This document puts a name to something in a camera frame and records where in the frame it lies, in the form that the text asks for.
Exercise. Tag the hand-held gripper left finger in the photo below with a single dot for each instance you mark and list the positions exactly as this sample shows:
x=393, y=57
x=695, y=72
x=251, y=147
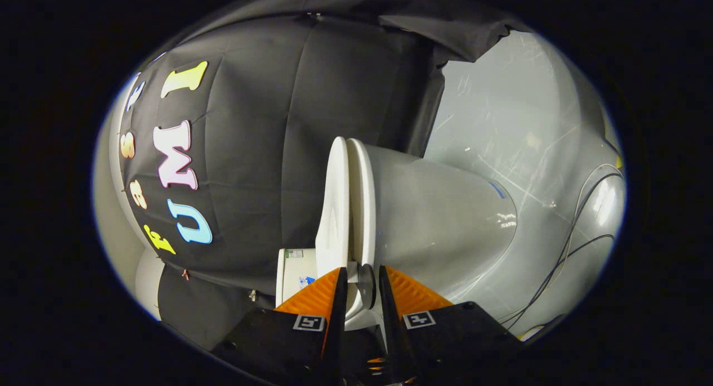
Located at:
x=312, y=352

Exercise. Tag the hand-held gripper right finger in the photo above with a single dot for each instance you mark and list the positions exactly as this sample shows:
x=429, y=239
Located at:
x=423, y=352

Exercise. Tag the white toilet lid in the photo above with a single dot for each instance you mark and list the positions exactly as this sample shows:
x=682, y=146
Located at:
x=333, y=208

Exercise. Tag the white toilet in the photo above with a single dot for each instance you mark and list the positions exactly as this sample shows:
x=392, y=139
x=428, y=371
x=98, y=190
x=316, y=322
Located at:
x=440, y=219

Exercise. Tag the white toilet seat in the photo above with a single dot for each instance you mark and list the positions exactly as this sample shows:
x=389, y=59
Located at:
x=362, y=208

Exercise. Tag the black backdrop cloth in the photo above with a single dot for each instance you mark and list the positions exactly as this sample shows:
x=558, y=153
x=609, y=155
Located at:
x=267, y=124

